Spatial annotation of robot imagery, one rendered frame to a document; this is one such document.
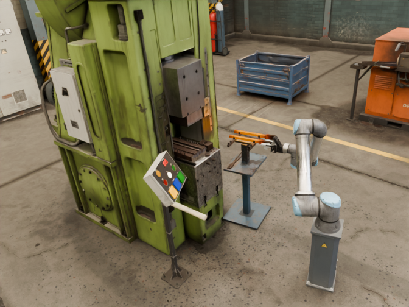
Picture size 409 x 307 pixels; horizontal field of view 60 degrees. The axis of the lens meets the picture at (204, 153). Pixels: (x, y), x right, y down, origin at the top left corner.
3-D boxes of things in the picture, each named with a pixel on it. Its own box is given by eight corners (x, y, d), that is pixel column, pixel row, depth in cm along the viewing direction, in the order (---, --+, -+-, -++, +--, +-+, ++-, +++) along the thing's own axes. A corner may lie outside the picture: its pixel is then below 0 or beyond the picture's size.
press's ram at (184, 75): (211, 102, 308) (207, 56, 288) (182, 118, 282) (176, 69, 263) (175, 95, 332) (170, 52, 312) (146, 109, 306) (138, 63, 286)
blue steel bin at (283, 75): (308, 91, 692) (311, 54, 657) (290, 105, 639) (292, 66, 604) (256, 83, 760) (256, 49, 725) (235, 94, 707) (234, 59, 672)
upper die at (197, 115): (202, 117, 303) (201, 107, 299) (187, 127, 290) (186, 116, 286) (167, 109, 327) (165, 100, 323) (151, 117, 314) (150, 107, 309)
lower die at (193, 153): (206, 153, 321) (205, 145, 317) (192, 163, 307) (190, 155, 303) (171, 143, 344) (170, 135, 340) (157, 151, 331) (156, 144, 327)
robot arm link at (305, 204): (318, 217, 256) (314, 116, 266) (294, 217, 258) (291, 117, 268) (314, 216, 271) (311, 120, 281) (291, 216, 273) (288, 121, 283)
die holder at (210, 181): (223, 188, 349) (220, 148, 327) (199, 208, 324) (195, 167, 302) (180, 172, 380) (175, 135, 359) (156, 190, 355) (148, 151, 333)
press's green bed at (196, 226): (224, 225, 372) (222, 188, 349) (203, 246, 347) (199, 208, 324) (185, 207, 403) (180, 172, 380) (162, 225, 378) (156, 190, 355)
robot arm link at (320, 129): (328, 115, 269) (316, 158, 327) (312, 116, 270) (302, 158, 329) (330, 128, 263) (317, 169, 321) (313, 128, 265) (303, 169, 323)
